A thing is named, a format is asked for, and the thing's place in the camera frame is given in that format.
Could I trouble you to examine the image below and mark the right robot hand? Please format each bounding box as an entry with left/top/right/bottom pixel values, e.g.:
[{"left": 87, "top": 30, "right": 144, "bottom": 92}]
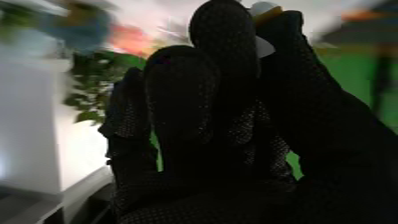
[{"left": 96, "top": 0, "right": 398, "bottom": 224}]

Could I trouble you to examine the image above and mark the white flower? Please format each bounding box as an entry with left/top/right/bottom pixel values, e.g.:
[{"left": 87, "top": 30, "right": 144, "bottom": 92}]
[{"left": 247, "top": 0, "right": 287, "bottom": 58}]

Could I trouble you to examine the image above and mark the green sprig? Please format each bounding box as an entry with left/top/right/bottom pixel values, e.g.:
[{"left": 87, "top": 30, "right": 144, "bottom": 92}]
[{"left": 60, "top": 49, "right": 151, "bottom": 126}]

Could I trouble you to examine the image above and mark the white sheet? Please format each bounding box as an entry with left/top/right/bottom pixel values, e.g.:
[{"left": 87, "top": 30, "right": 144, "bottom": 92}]
[{"left": 0, "top": 56, "right": 115, "bottom": 196}]

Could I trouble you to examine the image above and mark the pink flower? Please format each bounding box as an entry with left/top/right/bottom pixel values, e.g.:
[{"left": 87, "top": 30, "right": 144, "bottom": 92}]
[{"left": 108, "top": 22, "right": 160, "bottom": 58}]

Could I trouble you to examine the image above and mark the blue flower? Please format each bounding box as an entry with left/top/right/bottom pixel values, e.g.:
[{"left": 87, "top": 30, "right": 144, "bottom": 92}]
[{"left": 39, "top": 9, "right": 115, "bottom": 55}]

